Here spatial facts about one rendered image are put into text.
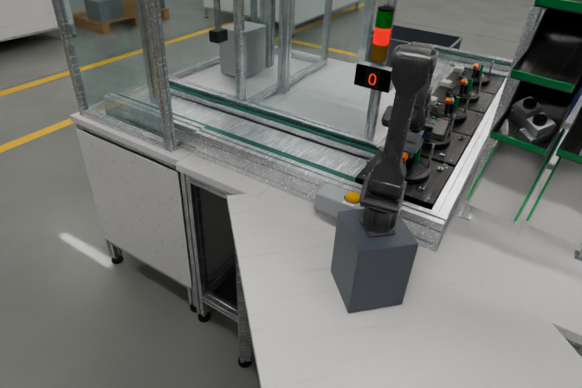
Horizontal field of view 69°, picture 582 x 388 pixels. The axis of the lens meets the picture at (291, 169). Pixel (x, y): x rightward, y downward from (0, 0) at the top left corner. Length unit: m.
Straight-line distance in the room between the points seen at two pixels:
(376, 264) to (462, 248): 0.41
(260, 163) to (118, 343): 1.12
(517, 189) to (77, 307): 1.94
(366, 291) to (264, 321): 0.24
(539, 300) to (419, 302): 0.30
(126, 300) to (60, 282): 0.38
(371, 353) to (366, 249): 0.23
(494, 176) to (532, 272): 0.27
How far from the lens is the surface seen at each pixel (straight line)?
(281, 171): 1.37
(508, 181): 1.29
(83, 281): 2.45
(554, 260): 1.42
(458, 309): 1.16
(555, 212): 1.29
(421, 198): 1.28
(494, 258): 1.33
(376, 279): 1.01
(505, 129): 1.22
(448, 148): 1.57
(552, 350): 1.18
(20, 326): 2.38
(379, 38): 1.37
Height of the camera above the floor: 1.68
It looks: 33 degrees down
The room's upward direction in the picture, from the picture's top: 3 degrees clockwise
